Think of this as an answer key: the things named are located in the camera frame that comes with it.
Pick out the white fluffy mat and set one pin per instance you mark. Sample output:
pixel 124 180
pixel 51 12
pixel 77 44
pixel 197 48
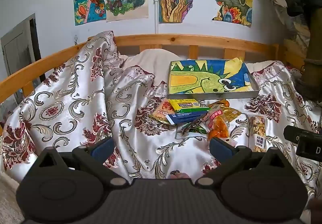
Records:
pixel 8 196

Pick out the yellow biscuit packet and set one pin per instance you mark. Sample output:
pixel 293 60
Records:
pixel 183 104

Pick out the dark brown snack packet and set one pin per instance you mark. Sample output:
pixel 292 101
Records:
pixel 219 103

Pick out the metal tray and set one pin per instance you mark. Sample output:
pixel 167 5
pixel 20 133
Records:
pixel 213 96

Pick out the orange cracker packet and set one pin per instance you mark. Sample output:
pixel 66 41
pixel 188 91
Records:
pixel 161 112

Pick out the grey door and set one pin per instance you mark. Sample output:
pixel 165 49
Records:
pixel 17 47

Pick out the wooden bed rail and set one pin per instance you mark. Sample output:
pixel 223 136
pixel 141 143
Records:
pixel 176 39

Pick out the blue white snack packet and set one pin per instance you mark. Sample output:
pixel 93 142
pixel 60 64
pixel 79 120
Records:
pixel 183 117

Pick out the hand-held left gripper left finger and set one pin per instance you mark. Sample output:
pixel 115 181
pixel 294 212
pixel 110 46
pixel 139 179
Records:
pixel 103 150

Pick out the nut bar packet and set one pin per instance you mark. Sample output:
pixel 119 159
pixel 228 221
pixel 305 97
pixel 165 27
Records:
pixel 257 133

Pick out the green vegetable snack packet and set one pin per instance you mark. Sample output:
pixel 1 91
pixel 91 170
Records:
pixel 198 130

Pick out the white wall pipe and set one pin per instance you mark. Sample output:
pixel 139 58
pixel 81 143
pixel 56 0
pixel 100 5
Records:
pixel 156 25

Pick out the dragon drawing tray liner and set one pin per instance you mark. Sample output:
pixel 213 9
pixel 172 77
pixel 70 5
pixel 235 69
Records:
pixel 201 78

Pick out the olive hanging cloth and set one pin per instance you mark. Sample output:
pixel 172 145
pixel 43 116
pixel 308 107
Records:
pixel 314 62

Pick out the clear orange snack packet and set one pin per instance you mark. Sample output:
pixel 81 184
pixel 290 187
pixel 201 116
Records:
pixel 219 123

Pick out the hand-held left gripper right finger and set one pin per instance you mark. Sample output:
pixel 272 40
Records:
pixel 221 150

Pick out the floral satin blanket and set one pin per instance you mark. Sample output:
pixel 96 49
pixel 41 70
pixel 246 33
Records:
pixel 75 113

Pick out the floral hanging cloth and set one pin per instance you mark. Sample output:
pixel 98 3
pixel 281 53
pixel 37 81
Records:
pixel 291 27

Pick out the thin green snack packet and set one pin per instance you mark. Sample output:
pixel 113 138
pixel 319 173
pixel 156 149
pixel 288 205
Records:
pixel 195 110

